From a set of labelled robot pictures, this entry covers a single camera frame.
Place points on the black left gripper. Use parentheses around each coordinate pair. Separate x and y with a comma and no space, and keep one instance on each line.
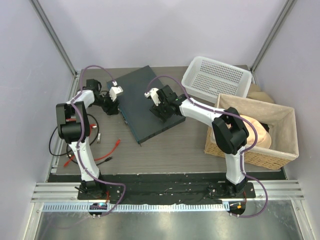
(112,109)

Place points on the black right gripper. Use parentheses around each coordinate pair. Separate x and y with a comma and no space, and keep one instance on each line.
(157,110)

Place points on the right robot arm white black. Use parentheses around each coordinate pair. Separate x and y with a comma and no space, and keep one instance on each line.
(230,132)

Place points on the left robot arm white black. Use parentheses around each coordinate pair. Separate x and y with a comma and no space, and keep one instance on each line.
(74,128)

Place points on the white perforated plastic basket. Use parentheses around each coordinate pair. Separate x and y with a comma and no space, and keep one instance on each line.
(206,78)

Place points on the black cloth in basket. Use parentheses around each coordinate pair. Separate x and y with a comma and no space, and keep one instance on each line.
(265,126)

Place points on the peach hat in basket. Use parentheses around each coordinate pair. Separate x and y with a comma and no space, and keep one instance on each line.
(263,137)

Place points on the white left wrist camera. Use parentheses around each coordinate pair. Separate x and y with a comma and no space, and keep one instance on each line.
(115,91)

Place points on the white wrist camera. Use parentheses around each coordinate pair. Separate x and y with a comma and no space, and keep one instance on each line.
(115,91)
(153,95)

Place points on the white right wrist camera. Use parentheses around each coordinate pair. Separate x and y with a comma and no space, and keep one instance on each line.
(153,95)

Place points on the dark network switch box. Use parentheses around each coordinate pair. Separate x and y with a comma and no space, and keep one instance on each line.
(135,107)

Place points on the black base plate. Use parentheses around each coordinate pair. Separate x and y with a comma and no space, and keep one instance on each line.
(171,188)

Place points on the aluminium rail frame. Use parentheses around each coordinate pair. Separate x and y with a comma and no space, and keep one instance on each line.
(170,207)

